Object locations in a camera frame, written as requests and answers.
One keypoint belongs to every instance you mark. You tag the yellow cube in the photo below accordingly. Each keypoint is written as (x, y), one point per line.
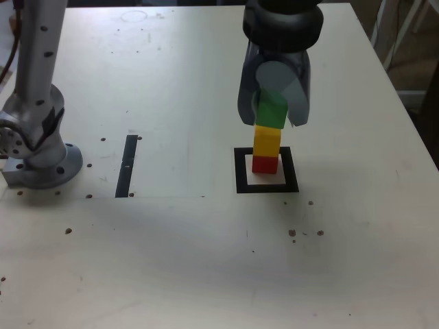
(265, 142)

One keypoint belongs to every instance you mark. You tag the black tape square outline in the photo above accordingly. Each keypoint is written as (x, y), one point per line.
(291, 174)

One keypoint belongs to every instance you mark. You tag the green cube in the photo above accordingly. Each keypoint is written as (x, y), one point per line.
(271, 114)

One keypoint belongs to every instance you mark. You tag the white rail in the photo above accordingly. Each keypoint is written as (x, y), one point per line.
(411, 97)

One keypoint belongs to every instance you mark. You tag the black tape strip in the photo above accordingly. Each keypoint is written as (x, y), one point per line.
(125, 171)

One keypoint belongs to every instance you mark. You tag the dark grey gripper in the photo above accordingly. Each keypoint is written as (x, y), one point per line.
(279, 57)

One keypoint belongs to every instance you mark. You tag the dark brown furniture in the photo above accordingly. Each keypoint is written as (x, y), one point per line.
(433, 103)

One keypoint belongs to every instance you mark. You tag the red cube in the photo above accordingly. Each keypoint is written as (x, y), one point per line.
(264, 165)

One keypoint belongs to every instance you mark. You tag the white metal frame legs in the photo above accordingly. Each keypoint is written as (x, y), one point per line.
(398, 41)

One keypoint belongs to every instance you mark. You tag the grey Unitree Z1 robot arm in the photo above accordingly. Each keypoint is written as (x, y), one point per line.
(37, 51)

